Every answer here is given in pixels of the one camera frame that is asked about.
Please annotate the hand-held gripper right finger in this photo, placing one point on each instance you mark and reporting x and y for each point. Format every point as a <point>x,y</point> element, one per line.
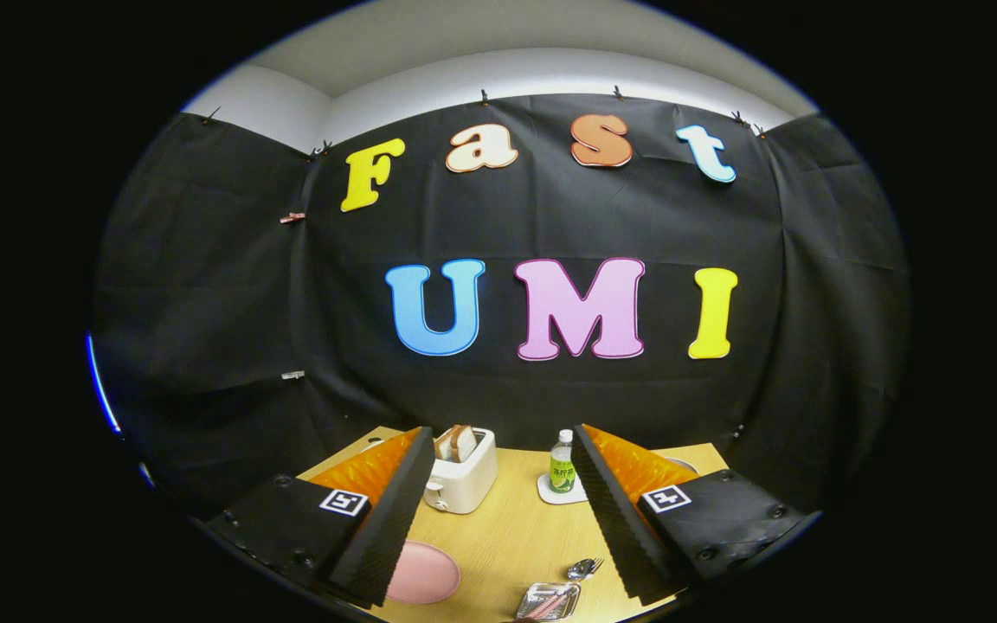
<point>615,510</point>

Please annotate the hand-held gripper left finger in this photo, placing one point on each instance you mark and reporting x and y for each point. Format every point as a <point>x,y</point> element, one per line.
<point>390,519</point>

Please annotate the pink round plate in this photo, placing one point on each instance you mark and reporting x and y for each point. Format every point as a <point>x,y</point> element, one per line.
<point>425,573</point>

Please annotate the white square coaster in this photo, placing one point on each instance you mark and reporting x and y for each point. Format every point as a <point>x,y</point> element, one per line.
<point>550,497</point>

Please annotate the green label drink bottle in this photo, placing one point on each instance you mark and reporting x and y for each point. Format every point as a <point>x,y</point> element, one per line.
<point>562,472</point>

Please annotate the white toaster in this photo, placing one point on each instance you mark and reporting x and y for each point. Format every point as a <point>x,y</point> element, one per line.
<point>464,484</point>

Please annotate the white plate with food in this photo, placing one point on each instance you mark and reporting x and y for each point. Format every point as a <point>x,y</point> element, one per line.
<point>685,465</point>

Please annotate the toasted bread slice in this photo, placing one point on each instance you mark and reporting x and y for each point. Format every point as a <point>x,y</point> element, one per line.
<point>445,445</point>
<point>465,441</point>

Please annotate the pink cloth clip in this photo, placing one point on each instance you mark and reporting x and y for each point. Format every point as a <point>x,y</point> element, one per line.
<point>292,217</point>

